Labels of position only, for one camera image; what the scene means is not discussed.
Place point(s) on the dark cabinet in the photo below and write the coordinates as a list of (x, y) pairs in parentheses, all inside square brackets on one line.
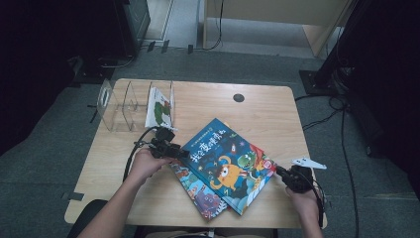
[(137, 23)]

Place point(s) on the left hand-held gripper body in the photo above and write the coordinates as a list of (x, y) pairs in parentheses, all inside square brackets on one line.
[(163, 147)]

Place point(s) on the black round table grommet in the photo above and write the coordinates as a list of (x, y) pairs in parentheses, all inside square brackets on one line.
[(238, 97)]

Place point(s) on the person's lap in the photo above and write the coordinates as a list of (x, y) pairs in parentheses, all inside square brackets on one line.
[(171, 234)]

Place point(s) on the dark blue picture book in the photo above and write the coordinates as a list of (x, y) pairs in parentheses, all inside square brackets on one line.
[(211, 155)]

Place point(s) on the light wooden cabinet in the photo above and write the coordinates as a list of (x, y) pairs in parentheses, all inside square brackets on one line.
[(270, 11)]

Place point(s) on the black chair armrest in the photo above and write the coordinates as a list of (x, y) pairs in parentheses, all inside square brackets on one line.
[(85, 214)]

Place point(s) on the black metal stand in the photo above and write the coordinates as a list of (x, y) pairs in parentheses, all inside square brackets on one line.
[(313, 82)]

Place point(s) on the person's right hand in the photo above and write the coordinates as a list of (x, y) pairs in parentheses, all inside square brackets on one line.
[(305, 201)]

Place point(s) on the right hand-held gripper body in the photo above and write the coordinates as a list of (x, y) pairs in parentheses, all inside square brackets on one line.
[(300, 180)]

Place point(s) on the black tape strip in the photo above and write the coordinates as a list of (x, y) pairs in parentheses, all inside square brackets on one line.
[(151, 46), (190, 49), (165, 46)]

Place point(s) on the clear acrylic book rack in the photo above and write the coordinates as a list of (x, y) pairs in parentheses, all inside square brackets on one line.
[(105, 99)]

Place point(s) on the light blue monsters picture book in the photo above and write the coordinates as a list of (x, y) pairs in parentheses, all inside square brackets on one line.
[(198, 195)]

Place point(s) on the grey tape strip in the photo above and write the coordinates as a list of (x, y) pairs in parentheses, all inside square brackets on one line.
[(73, 196)]

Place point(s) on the white caterpillar picture book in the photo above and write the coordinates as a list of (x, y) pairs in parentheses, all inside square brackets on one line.
[(158, 109)]

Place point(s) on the person's left hand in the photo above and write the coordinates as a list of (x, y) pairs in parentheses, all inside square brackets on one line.
[(143, 165)]

